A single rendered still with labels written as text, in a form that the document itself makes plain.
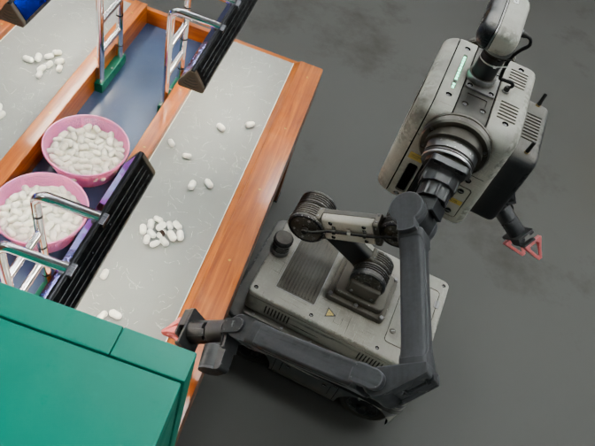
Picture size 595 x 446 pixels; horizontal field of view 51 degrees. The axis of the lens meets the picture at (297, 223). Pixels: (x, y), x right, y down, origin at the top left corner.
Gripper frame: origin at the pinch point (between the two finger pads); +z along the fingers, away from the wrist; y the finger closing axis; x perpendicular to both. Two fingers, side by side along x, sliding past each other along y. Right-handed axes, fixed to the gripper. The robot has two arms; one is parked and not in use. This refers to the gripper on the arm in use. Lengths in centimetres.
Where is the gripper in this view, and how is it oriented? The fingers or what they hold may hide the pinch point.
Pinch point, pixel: (165, 332)
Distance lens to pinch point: 162.4
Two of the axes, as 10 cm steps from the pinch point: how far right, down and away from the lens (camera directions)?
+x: 4.2, 6.8, 6.0
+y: -2.7, 7.3, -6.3
